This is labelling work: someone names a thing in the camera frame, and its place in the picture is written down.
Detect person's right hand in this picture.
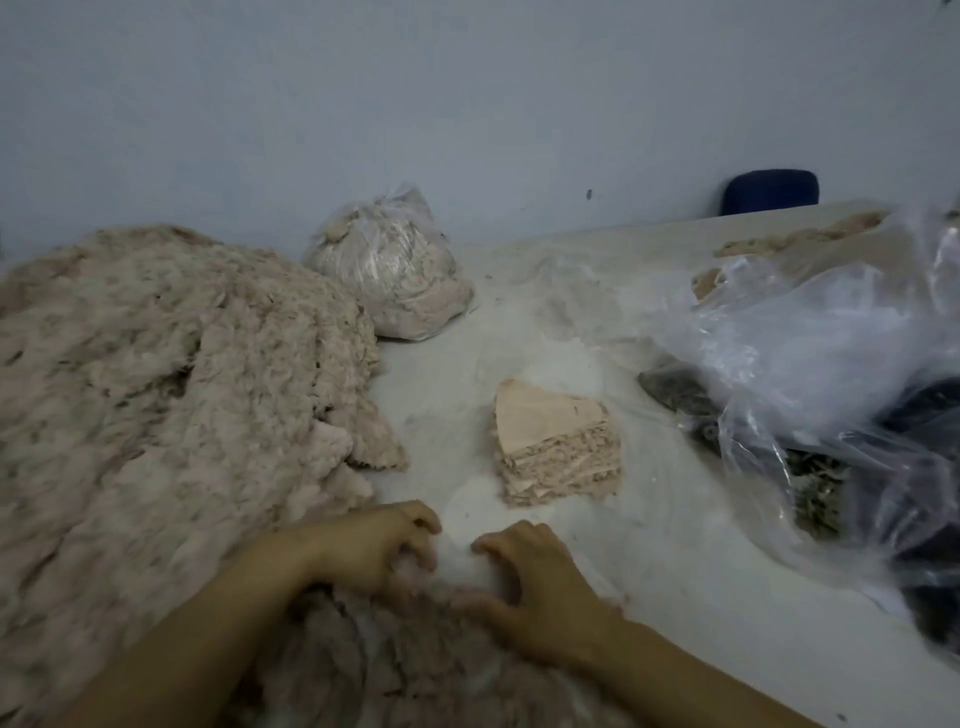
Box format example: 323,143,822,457
454,519,627,672

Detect person's left hand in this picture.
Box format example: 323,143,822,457
292,499,446,602

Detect beige scrap strips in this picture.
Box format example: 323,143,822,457
225,562,647,728

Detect stack of sorted beige pieces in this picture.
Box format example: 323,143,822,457
490,376,626,509

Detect large pile beige fabric scraps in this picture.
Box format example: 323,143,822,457
0,225,410,728

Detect person's left forearm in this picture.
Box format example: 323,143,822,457
52,532,339,728

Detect person's right forearm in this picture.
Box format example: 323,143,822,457
585,615,827,728

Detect beige fur pile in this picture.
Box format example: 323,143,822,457
693,210,890,299

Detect clear bag of beige scraps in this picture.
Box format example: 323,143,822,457
304,184,476,344

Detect large clear plastic bag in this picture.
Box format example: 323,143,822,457
660,202,960,594

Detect blue chair back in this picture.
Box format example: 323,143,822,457
718,168,822,218

